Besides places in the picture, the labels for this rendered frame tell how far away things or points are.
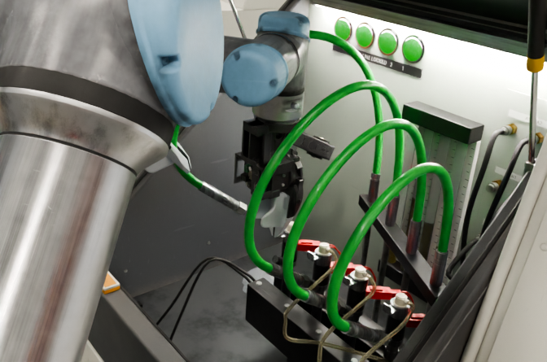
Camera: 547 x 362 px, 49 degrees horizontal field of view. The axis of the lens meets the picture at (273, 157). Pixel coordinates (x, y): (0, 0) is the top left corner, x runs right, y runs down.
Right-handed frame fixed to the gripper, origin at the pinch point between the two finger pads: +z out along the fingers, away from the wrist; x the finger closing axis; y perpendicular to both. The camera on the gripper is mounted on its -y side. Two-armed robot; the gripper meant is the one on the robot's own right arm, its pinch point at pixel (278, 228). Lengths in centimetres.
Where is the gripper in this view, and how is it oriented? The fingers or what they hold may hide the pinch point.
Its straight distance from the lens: 101.1
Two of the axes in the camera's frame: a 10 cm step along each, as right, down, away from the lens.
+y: -7.8, 2.0, -5.9
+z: -0.7, 9.2, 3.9
